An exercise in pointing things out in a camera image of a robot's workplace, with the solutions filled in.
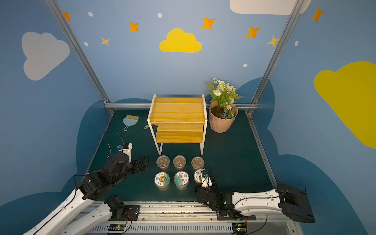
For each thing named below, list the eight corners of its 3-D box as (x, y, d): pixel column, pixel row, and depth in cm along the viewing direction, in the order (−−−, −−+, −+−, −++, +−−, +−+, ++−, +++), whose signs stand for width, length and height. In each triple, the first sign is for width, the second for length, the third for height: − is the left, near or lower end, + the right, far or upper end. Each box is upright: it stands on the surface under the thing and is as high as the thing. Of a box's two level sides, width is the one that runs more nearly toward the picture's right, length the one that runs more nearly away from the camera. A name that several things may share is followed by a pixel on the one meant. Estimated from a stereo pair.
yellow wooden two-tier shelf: (158, 154, 98) (147, 121, 70) (162, 131, 110) (153, 94, 83) (202, 155, 98) (207, 121, 71) (200, 131, 111) (204, 95, 83)
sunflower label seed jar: (155, 191, 81) (153, 187, 76) (157, 175, 86) (155, 171, 82) (169, 191, 81) (168, 188, 76) (170, 175, 86) (170, 171, 82)
